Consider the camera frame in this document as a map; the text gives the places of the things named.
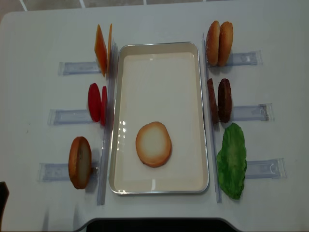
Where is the left brown meat patty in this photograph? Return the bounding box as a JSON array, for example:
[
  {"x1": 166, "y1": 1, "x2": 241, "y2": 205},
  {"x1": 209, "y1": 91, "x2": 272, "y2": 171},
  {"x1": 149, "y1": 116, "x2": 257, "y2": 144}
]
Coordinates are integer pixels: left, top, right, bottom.
[{"x1": 207, "y1": 78, "x2": 219, "y2": 124}]

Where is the black base bottom edge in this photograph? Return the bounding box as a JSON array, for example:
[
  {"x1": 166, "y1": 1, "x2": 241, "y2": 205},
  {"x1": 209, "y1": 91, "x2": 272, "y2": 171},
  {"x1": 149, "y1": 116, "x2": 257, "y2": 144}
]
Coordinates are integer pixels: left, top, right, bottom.
[{"x1": 86, "y1": 218, "x2": 236, "y2": 232}]

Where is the right red tomato slice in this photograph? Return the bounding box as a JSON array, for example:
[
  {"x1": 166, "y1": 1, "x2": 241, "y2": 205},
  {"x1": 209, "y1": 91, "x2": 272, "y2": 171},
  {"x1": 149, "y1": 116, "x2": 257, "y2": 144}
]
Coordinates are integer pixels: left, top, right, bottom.
[{"x1": 100, "y1": 86, "x2": 108, "y2": 126}]

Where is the white rectangular metal tray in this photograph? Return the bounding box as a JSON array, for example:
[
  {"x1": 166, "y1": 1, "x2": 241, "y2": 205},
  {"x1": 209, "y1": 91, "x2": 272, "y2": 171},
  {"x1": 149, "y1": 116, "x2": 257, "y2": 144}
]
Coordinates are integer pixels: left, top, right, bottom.
[{"x1": 109, "y1": 42, "x2": 209, "y2": 195}]

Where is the right orange cheese slice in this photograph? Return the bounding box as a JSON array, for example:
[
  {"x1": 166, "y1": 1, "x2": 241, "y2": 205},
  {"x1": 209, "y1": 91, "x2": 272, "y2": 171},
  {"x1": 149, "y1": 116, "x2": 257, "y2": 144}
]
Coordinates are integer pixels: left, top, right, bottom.
[{"x1": 107, "y1": 24, "x2": 112, "y2": 73}]

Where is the green lettuce leaf front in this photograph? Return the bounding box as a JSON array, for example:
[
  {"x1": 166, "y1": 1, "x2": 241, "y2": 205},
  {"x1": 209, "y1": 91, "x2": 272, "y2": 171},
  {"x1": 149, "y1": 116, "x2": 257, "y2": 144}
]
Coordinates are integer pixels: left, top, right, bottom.
[{"x1": 217, "y1": 123, "x2": 247, "y2": 200}]

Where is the orange cheese slice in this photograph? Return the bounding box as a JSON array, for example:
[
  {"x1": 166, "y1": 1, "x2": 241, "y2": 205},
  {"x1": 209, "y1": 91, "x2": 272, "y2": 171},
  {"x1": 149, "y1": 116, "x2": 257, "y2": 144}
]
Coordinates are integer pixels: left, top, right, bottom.
[
  {"x1": 107, "y1": 24, "x2": 112, "y2": 73},
  {"x1": 94, "y1": 24, "x2": 107, "y2": 77}
]

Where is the upright bun half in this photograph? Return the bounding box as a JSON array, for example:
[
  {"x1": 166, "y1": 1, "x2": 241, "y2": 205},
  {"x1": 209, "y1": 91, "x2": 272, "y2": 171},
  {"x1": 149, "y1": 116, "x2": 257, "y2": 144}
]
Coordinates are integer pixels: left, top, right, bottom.
[
  {"x1": 218, "y1": 21, "x2": 233, "y2": 66},
  {"x1": 206, "y1": 20, "x2": 220, "y2": 65}
]

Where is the red tomato slice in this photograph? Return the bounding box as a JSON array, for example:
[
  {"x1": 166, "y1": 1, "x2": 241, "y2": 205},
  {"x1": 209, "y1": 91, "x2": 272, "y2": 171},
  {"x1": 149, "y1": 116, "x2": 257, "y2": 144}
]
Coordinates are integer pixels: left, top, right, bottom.
[
  {"x1": 100, "y1": 86, "x2": 108, "y2": 126},
  {"x1": 88, "y1": 83, "x2": 101, "y2": 122}
]

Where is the left red tomato slice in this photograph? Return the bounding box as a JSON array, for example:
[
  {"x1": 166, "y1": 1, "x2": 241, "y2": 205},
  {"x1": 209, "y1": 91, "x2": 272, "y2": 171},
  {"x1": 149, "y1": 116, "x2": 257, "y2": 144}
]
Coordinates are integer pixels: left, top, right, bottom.
[{"x1": 88, "y1": 83, "x2": 101, "y2": 122}]

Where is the clear holder left bread row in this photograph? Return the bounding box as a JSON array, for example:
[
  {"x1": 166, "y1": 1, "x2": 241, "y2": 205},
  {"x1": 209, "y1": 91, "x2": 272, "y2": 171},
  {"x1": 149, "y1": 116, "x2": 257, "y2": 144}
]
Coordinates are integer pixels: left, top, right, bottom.
[{"x1": 37, "y1": 163, "x2": 70, "y2": 182}]

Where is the clear holder tomato row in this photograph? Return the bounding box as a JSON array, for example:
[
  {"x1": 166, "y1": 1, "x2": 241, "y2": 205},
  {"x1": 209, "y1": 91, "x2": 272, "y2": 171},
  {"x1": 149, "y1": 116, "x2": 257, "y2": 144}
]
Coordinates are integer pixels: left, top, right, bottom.
[{"x1": 47, "y1": 109, "x2": 94, "y2": 126}]

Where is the left upright bun half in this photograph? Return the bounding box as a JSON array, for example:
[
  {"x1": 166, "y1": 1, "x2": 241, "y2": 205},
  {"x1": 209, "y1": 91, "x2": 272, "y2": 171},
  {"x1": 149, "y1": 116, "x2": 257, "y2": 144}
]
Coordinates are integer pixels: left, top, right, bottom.
[{"x1": 206, "y1": 20, "x2": 220, "y2": 65}]

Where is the flat bread slice in tray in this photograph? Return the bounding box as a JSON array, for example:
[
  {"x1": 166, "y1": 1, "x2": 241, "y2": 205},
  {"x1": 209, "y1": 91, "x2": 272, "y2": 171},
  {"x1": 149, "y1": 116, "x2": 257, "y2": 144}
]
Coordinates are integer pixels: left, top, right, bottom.
[{"x1": 136, "y1": 121, "x2": 172, "y2": 168}]

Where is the right dark meat patty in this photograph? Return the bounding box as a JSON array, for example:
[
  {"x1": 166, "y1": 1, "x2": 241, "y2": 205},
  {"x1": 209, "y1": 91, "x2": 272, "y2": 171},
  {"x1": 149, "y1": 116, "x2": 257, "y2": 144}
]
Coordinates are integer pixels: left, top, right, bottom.
[{"x1": 218, "y1": 78, "x2": 232, "y2": 123}]

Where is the upright bread slice left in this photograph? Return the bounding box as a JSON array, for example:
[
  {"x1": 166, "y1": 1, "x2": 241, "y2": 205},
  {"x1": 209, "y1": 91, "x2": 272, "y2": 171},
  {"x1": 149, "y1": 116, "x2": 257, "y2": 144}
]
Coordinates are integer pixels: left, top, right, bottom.
[{"x1": 68, "y1": 136, "x2": 92, "y2": 189}]

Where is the clear holder patty row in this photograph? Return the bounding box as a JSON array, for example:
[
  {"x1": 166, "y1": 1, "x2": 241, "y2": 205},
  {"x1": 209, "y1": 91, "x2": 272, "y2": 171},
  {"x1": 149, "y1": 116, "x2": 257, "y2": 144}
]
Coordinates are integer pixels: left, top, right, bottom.
[{"x1": 231, "y1": 103, "x2": 274, "y2": 121}]

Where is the right upright bun half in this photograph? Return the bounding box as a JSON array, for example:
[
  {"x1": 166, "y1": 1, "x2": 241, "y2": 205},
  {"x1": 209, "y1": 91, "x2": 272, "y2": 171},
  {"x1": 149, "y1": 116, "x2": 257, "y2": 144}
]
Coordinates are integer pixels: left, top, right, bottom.
[{"x1": 218, "y1": 21, "x2": 233, "y2": 66}]

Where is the clear holder bun row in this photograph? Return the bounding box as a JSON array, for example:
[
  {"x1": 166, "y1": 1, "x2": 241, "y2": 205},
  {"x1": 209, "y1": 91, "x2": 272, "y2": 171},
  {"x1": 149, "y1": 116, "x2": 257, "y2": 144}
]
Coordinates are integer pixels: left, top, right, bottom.
[{"x1": 226, "y1": 50, "x2": 263, "y2": 66}]

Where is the dark object left edge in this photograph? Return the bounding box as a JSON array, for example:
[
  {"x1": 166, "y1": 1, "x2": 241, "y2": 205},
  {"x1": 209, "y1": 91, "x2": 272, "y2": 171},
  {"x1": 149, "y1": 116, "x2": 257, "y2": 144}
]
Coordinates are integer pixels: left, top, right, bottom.
[{"x1": 0, "y1": 181, "x2": 9, "y2": 228}]

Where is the left orange cheese slice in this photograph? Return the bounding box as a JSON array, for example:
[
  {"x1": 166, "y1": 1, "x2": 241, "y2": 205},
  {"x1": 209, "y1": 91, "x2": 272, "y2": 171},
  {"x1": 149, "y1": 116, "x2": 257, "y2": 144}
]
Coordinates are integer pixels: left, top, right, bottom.
[{"x1": 94, "y1": 24, "x2": 107, "y2": 77}]

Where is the clear holder cheese row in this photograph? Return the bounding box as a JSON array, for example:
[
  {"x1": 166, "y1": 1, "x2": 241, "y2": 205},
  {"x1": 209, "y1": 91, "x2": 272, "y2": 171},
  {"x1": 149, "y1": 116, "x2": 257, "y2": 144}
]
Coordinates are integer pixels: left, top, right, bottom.
[{"x1": 58, "y1": 61, "x2": 101, "y2": 76}]

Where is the clear holder lettuce row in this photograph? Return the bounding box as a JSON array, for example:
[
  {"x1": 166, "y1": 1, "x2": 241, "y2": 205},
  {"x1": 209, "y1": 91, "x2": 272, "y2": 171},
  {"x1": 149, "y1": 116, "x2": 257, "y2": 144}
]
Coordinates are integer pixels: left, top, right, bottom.
[{"x1": 245, "y1": 158, "x2": 287, "y2": 179}]

